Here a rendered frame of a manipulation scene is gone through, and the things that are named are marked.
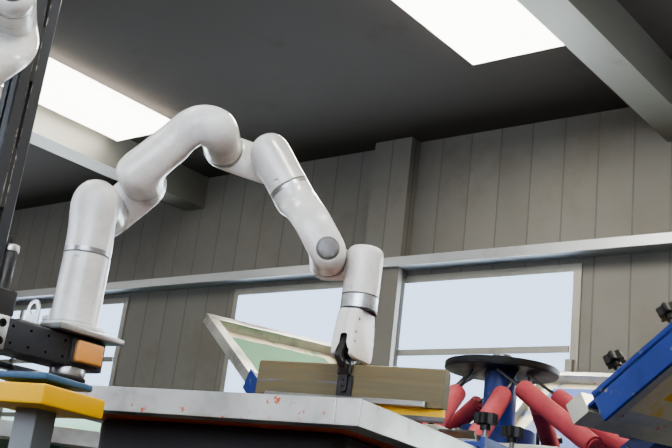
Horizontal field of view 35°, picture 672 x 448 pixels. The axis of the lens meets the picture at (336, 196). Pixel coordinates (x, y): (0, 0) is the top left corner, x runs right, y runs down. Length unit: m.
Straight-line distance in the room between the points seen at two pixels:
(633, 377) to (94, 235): 1.11
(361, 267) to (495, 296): 4.31
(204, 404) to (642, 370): 0.96
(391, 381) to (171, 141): 0.66
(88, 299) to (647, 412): 1.15
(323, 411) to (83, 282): 0.79
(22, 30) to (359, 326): 0.85
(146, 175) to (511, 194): 4.56
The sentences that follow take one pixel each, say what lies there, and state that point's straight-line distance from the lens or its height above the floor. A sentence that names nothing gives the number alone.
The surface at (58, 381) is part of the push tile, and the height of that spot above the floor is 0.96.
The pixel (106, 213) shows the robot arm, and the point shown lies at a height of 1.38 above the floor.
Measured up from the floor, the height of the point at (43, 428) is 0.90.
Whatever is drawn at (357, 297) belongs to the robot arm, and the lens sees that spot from 2.09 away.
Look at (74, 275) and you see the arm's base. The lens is 2.14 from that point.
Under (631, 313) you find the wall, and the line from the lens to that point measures 6.00.
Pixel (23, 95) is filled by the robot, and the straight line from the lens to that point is 2.14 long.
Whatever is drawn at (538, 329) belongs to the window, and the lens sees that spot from 6.19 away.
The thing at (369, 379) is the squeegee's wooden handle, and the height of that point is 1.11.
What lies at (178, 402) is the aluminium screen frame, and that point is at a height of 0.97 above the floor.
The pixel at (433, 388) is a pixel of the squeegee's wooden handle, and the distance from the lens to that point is 2.01.
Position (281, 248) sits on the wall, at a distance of 7.56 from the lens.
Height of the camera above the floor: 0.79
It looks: 19 degrees up
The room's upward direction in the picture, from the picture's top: 7 degrees clockwise
